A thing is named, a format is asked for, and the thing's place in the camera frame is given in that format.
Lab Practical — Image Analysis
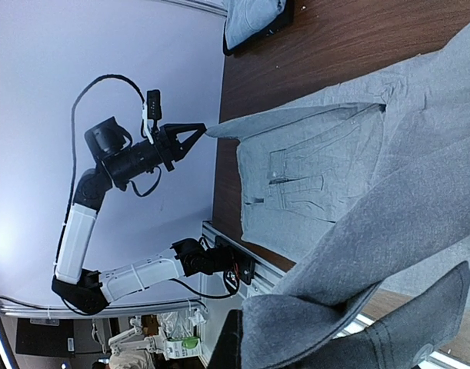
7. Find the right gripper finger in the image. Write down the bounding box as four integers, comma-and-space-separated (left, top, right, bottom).
207, 309, 243, 369

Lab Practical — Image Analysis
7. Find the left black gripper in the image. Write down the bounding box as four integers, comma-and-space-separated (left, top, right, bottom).
152, 123, 206, 171

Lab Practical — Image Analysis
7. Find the grey polo shirt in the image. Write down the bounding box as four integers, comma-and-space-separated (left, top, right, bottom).
208, 23, 470, 368

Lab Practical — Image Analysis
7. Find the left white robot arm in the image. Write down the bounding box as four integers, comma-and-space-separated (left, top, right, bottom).
52, 118, 206, 316

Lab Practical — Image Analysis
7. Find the background lab clutter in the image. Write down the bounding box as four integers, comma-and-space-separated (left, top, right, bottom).
0, 313, 208, 369

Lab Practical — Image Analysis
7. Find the front aluminium rail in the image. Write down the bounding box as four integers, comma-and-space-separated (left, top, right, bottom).
199, 221, 470, 368

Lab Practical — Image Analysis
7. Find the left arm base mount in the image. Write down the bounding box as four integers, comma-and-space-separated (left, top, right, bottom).
215, 236, 255, 295

